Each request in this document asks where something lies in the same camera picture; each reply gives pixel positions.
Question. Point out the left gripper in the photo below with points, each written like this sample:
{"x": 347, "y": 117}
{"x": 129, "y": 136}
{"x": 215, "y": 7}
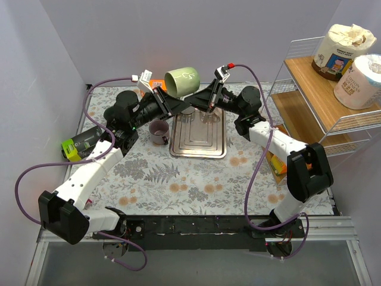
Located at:
{"x": 164, "y": 102}

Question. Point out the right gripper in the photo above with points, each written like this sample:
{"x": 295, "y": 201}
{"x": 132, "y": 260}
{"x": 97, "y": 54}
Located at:
{"x": 213, "y": 95}

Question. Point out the green mug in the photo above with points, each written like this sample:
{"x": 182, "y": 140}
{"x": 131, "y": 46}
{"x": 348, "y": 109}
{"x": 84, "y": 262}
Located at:
{"x": 182, "y": 82}

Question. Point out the purple mug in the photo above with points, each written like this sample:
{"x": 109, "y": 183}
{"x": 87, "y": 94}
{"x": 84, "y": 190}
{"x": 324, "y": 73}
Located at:
{"x": 159, "y": 132}

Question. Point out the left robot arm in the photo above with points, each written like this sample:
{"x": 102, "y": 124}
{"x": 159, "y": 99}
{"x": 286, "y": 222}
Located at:
{"x": 62, "y": 211}

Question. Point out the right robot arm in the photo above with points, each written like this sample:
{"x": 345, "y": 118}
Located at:
{"x": 307, "y": 166}

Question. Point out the pink mug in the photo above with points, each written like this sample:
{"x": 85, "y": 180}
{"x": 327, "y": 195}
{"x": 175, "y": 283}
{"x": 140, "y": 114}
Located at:
{"x": 207, "y": 115}

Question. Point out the blue white mug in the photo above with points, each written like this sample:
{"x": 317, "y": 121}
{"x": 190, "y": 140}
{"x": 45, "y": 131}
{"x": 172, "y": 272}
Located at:
{"x": 188, "y": 111}

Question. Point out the orange box at back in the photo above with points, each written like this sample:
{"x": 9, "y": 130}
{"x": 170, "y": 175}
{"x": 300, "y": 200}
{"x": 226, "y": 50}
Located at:
{"x": 157, "y": 83}

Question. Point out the steel tray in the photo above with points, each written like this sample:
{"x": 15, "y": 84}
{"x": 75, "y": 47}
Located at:
{"x": 193, "y": 137}

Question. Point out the orange yellow box on shelf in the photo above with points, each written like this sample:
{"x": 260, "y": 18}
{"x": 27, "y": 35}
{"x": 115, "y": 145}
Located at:
{"x": 279, "y": 167}

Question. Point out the green black box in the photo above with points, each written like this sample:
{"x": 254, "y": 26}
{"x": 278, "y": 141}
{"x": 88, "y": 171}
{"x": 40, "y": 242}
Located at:
{"x": 80, "y": 146}

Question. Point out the orange pink sponge box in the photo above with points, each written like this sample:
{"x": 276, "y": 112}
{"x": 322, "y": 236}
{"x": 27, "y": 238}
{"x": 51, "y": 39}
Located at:
{"x": 87, "y": 204}

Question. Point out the cartoon toilet paper roll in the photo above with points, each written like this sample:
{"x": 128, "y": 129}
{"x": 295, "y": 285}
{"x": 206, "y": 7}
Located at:
{"x": 340, "y": 46}

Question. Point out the pink toilet paper roll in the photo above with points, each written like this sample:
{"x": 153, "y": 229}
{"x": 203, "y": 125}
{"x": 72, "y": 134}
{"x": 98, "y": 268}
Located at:
{"x": 359, "y": 87}

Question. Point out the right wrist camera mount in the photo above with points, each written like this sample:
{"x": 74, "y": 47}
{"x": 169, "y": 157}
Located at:
{"x": 222, "y": 73}

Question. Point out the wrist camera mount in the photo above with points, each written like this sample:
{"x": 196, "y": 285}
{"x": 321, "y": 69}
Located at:
{"x": 222, "y": 73}
{"x": 142, "y": 81}

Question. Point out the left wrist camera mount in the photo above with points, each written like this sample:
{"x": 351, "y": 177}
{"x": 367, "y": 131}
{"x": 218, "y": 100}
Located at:
{"x": 142, "y": 81}

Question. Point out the wire wooden shelf rack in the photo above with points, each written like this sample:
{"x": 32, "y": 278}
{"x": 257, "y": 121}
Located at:
{"x": 310, "y": 112}

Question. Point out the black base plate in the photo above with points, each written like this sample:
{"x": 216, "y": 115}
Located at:
{"x": 205, "y": 232}

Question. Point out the aluminium frame rail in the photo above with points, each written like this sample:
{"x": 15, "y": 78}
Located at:
{"x": 328, "y": 254}

